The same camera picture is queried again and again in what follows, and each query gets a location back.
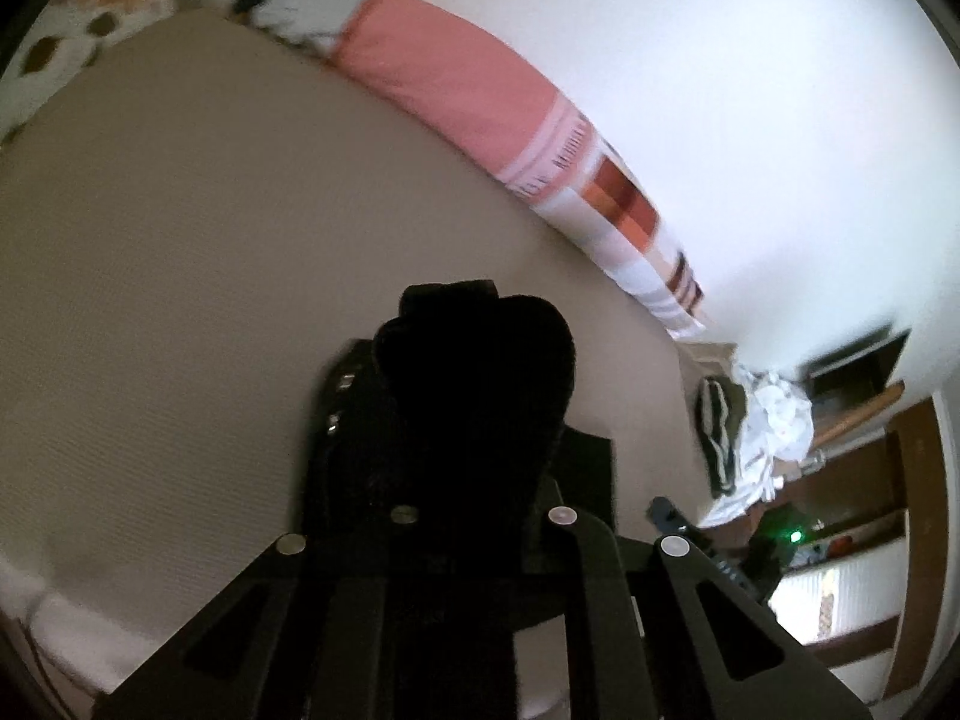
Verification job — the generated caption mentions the white radiator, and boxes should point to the white radiator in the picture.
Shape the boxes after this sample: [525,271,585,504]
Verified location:
[769,540,912,647]

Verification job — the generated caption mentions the crumpled white cloth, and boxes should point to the crumpled white cloth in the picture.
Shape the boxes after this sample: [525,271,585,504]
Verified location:
[701,364,818,530]

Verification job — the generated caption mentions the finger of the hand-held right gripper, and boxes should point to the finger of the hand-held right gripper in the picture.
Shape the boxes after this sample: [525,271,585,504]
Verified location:
[646,496,751,595]

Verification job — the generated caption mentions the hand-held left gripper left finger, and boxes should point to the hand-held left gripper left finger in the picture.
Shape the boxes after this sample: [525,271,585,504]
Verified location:
[90,502,422,720]

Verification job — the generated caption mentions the white floral pillow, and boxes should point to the white floral pillow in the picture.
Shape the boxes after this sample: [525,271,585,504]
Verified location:
[0,0,177,147]

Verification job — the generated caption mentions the dark framed panel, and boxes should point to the dark framed panel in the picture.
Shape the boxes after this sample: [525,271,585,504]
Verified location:
[802,326,912,400]

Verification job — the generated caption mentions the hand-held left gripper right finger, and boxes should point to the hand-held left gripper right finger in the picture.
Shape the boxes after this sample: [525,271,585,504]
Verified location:
[516,504,876,720]

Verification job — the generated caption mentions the pink checked pillow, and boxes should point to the pink checked pillow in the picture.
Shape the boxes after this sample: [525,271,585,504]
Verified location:
[229,0,710,338]

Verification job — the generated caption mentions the brown wooden furniture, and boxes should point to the brown wooden furniture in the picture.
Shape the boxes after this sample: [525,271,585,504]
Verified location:
[883,397,947,700]

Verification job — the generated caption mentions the wooden stick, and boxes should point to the wooden stick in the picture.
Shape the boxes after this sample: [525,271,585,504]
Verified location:
[810,382,906,452]

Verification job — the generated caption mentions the beige box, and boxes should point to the beige box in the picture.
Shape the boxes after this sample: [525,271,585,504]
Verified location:
[679,341,742,391]

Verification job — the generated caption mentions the black pants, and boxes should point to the black pants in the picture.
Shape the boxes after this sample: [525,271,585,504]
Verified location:
[304,280,617,631]

